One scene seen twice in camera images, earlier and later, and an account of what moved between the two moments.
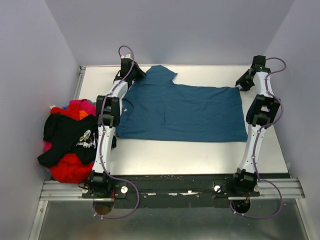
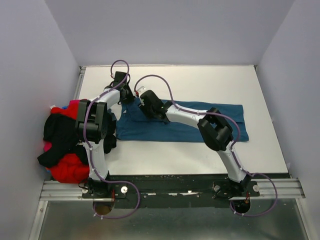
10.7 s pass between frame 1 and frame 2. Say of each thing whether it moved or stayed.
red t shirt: stayed
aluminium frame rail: stayed
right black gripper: moved
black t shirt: stayed
